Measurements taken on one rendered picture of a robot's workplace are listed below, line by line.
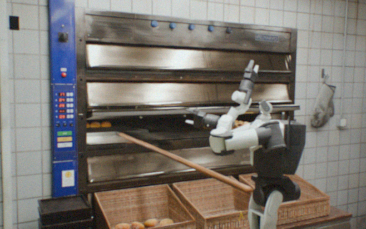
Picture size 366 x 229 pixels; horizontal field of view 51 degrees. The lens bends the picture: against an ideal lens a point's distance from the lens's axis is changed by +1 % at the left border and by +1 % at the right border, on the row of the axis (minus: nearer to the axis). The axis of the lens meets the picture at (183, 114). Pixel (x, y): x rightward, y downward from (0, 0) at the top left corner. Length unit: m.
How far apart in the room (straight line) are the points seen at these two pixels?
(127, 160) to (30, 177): 0.66
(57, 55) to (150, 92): 0.70
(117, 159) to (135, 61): 0.71
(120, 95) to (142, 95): 0.17
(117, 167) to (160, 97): 0.60
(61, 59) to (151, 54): 0.65
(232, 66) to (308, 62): 0.84
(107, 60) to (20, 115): 0.66
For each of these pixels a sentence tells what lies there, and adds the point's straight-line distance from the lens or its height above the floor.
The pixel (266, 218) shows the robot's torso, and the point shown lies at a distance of 2.26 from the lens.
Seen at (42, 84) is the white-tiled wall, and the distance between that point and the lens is 2.60.
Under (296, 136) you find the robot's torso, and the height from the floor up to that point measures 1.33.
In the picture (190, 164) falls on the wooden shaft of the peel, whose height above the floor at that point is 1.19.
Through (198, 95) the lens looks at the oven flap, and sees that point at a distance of 2.97.
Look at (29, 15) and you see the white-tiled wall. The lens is 2.63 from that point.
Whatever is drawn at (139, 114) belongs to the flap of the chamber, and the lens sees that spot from 2.61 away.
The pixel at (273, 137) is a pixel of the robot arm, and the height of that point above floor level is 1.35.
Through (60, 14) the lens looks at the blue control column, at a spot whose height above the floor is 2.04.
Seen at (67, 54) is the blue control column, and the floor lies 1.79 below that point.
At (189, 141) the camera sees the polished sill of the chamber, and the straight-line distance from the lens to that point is 2.97.
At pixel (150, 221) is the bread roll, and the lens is 2.79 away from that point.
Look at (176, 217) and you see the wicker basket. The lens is 2.81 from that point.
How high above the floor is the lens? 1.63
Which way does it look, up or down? 5 degrees down
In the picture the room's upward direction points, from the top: 1 degrees clockwise
